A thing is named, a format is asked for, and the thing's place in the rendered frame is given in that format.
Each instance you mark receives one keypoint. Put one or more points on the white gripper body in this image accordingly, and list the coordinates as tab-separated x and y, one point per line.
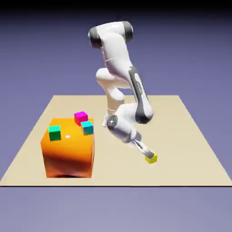
139	145

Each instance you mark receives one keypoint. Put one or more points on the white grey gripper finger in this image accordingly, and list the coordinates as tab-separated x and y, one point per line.
150	154

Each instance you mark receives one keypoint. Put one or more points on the small yellow cube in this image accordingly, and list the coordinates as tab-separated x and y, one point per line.
152	159

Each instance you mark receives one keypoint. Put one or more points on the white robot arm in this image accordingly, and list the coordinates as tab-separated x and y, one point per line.
116	54

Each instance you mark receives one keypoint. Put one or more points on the small cyan cube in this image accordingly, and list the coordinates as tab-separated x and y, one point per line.
87	127

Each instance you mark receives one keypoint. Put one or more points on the small magenta cube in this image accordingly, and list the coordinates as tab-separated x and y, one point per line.
80	117

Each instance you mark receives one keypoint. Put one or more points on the small green cube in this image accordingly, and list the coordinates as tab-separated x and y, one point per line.
54	133

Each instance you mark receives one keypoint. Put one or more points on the large orange box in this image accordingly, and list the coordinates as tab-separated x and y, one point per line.
68	152

